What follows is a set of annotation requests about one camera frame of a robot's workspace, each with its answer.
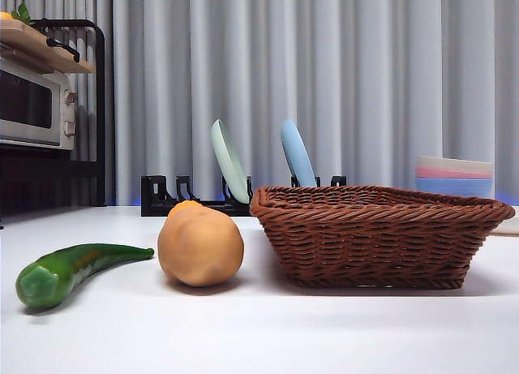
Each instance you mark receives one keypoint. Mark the yellow-orange corn cob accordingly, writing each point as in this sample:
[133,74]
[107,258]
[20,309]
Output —
[182,207]

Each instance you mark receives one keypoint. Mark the tan potato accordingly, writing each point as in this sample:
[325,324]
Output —
[198,248]

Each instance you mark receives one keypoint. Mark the brown wicker basket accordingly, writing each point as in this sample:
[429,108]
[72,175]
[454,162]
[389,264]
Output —
[365,244]

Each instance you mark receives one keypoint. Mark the green cucumber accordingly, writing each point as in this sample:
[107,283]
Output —
[61,274]

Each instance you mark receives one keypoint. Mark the pale green plate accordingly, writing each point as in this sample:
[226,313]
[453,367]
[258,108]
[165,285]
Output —
[229,163]

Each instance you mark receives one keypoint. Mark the pale blue plate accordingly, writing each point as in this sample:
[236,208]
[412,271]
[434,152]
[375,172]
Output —
[298,155]

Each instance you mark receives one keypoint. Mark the black dish rack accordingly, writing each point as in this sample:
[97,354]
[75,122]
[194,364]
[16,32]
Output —
[154,209]

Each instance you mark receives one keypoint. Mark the grey curtain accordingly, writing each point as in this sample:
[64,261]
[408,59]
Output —
[365,65]

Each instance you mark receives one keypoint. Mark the black metal shelf rack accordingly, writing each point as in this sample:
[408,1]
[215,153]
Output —
[100,106]

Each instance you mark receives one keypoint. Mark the pink bowl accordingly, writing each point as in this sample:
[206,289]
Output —
[446,173]

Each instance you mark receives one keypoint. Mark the blue bowl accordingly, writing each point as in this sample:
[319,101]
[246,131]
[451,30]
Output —
[454,186]

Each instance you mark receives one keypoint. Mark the white bowl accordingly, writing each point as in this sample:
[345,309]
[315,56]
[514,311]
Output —
[454,162]

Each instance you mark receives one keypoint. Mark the silver toaster oven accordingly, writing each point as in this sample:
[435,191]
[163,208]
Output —
[24,102]

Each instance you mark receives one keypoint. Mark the white plate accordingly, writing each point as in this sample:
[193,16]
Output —
[509,228]

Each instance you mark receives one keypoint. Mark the green leaves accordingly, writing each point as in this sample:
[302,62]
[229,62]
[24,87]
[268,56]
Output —
[22,13]

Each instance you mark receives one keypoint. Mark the orange fruit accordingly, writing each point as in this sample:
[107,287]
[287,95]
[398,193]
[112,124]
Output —
[5,16]

